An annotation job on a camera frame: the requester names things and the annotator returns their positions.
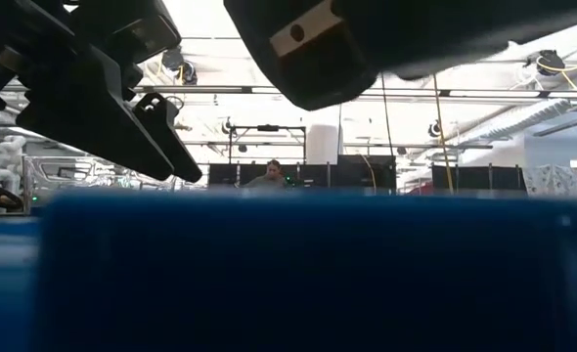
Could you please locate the black gantry frame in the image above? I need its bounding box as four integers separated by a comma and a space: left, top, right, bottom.
227, 124, 308, 165

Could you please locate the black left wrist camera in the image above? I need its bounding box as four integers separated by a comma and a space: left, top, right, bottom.
72, 0, 182, 67

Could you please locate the black cable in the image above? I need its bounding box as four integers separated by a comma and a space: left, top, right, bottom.
379, 72, 396, 157

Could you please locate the white humanoid figure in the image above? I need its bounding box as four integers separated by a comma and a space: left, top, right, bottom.
0, 135, 28, 195

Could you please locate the person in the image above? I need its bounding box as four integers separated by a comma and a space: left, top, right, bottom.
242, 158, 289, 191

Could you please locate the white patterned sheet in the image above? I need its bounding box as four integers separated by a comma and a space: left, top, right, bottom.
522, 164, 577, 199

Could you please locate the white pillar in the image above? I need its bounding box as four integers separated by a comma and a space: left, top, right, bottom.
307, 121, 341, 165

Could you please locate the wide black partition wall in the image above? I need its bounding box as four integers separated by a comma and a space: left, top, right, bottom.
207, 154, 397, 193

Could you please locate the long ceiling light rail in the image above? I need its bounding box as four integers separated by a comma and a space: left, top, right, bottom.
134, 83, 577, 99

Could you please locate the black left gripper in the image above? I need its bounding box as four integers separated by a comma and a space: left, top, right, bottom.
0, 0, 175, 182

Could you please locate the large blue plastic block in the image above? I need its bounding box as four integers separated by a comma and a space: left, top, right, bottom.
36, 191, 577, 352

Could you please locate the small clear plastic bin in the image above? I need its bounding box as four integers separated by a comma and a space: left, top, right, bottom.
23, 154, 177, 195

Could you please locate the silver ventilation duct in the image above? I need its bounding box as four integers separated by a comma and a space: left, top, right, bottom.
457, 67, 577, 146

